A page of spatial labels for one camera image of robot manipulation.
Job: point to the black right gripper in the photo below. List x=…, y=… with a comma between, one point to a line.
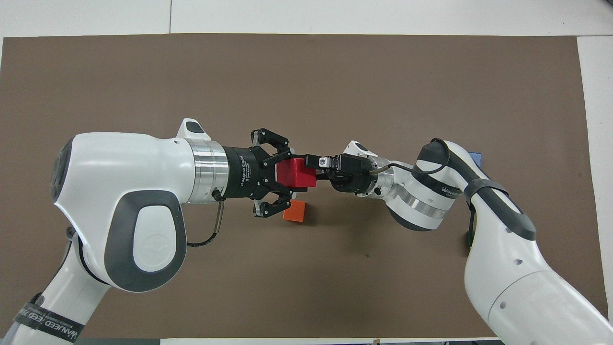
x=352, y=175

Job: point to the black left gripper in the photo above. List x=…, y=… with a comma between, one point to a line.
x=244, y=172

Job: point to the red wooden block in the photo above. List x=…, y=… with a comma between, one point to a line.
x=297, y=173

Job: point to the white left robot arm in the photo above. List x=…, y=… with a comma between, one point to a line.
x=115, y=191

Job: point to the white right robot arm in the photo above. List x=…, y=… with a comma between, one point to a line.
x=503, y=268

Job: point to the orange wooden block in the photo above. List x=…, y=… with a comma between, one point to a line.
x=294, y=213

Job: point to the blue wooden block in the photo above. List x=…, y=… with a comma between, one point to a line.
x=475, y=158

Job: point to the green wooden block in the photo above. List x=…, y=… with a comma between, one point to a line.
x=468, y=241

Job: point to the brown table mat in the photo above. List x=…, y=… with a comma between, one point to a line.
x=306, y=81

